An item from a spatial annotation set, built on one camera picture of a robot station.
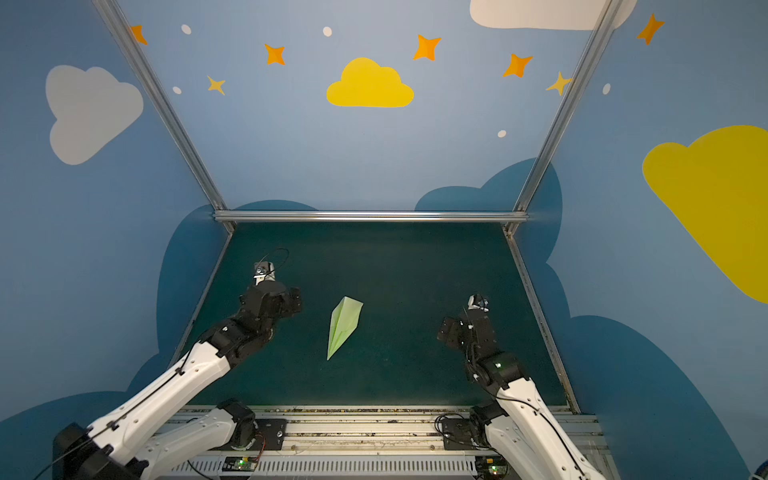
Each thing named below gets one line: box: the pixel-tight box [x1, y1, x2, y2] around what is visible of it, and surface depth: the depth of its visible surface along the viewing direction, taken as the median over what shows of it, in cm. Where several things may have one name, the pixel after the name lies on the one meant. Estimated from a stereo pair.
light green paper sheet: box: [326, 296, 364, 361], surface depth 94 cm
